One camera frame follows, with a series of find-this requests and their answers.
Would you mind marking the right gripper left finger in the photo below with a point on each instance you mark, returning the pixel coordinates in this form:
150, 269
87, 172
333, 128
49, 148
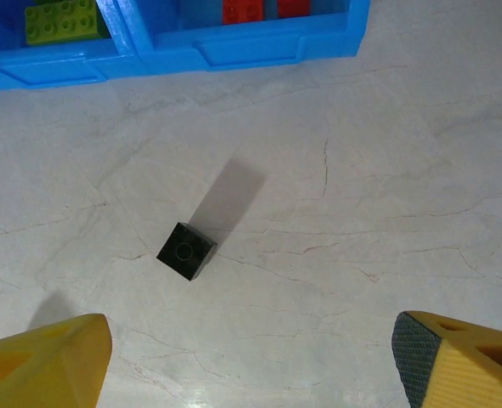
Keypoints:
42, 374

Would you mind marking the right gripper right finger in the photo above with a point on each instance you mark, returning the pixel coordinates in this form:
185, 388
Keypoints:
468, 374

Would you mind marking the black lego brick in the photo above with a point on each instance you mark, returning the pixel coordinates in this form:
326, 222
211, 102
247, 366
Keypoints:
186, 251

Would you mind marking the lime green lego brick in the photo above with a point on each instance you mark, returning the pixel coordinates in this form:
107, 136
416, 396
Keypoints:
59, 23

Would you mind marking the red lego brick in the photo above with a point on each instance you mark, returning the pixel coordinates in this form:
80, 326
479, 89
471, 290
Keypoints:
242, 10
293, 7

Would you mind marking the blue three-compartment bin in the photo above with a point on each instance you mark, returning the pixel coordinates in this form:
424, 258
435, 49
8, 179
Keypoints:
251, 51

